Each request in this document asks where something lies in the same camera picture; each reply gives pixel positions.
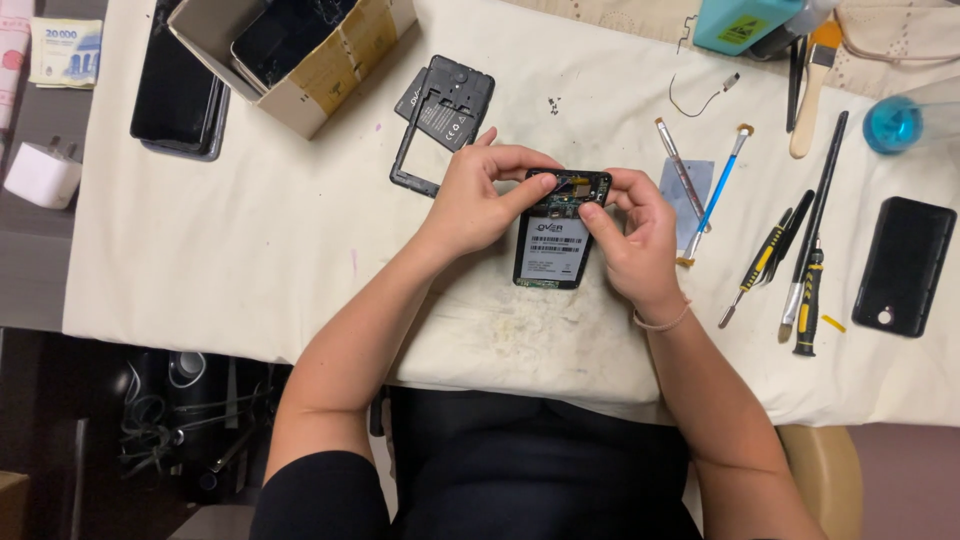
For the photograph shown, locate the person's black clothing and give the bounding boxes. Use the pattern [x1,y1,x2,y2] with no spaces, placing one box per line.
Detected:
[249,386,706,540]

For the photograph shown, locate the thick black yellow screwdriver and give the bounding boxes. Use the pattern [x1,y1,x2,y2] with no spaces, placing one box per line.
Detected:
[792,240,826,358]

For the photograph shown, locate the cracked screen phone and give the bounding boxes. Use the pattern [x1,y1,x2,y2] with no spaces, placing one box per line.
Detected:
[230,0,361,96]

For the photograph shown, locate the white charger adapter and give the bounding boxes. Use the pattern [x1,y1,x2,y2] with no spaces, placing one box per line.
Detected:
[3,135,84,211]

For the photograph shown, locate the person's right hand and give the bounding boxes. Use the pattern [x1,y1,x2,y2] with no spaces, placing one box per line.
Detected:
[577,168,693,316]

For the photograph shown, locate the curved black tweezers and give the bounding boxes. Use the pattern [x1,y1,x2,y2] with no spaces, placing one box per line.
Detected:
[757,189,816,287]

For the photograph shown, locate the thin cable with connector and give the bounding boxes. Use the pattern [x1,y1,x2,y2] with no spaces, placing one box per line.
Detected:
[669,72,742,120]

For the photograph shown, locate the stack of black phones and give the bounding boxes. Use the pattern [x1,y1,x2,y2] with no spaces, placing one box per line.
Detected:
[129,0,231,162]

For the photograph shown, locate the teal dispenser bottle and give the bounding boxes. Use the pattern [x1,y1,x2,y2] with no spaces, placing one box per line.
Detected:
[691,0,804,57]

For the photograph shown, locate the straight black tweezers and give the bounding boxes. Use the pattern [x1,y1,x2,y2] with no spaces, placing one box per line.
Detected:
[785,36,809,135]

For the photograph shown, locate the long black handle brush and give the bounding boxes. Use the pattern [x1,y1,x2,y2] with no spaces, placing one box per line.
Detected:
[777,110,851,345]

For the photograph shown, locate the cardboard box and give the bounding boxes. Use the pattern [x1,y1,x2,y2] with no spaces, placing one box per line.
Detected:
[166,0,418,141]

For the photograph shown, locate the person's left hand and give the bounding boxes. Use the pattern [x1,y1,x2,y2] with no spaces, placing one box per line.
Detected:
[417,126,564,263]

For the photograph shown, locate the black phone back cover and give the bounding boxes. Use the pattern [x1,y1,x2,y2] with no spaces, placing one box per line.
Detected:
[852,195,959,339]

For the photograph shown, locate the grey plastic sheet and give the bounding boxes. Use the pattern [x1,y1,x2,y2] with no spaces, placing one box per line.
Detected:
[658,157,716,253]

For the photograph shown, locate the beige chair seat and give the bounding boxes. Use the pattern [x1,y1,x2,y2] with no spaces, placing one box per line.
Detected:
[775,424,865,540]

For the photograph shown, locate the wooden handle flat brush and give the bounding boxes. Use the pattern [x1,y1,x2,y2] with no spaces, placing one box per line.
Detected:
[789,18,845,160]

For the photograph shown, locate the slim black yellow screwdriver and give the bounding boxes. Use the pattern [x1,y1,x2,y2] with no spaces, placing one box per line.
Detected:
[717,207,795,330]

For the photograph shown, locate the heap of cables and tools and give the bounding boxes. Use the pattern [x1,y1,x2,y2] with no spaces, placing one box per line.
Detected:
[112,348,282,505]

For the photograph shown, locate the white work cloth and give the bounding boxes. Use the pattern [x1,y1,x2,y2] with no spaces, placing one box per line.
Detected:
[62,0,960,429]

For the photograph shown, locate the banknote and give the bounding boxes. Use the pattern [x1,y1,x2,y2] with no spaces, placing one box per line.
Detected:
[28,16,104,90]

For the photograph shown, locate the pink printed paper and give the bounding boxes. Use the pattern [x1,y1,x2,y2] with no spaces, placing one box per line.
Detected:
[0,0,36,155]

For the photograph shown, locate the blue handle brush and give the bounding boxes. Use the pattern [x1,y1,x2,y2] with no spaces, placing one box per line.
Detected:
[675,123,756,270]

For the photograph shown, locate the pink cord bracelet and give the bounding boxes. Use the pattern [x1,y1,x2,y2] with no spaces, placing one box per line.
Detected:
[632,297,693,333]

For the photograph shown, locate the black smartphone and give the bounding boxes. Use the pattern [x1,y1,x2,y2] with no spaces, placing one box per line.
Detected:
[513,168,613,291]

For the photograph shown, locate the blue clear plastic bottle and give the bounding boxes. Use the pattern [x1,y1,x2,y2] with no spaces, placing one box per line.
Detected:
[861,94,960,157]

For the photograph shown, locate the black phone middle frame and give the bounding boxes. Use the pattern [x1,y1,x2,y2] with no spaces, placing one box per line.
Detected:
[389,54,496,200]

